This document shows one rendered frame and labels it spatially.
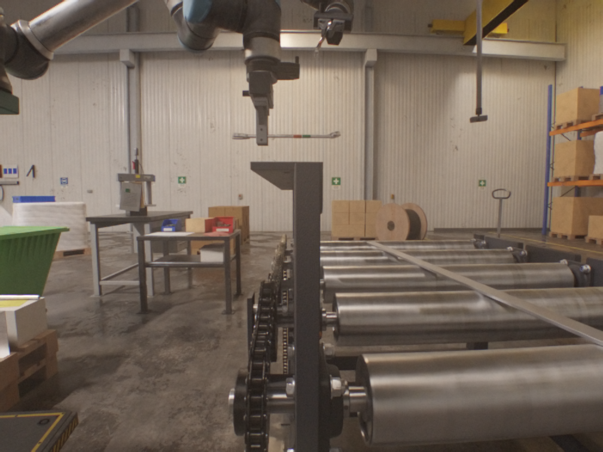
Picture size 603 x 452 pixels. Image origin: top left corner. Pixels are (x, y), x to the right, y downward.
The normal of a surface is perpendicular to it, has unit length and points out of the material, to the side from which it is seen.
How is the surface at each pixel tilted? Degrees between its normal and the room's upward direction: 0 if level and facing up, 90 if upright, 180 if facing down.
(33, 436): 0
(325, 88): 90
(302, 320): 90
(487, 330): 98
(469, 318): 76
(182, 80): 90
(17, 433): 0
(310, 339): 90
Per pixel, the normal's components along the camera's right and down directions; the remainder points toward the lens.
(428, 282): 0.03, -0.25
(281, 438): 0.00, -1.00
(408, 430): 0.03, 0.23
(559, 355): 0.00, -0.95
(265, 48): 0.26, 0.08
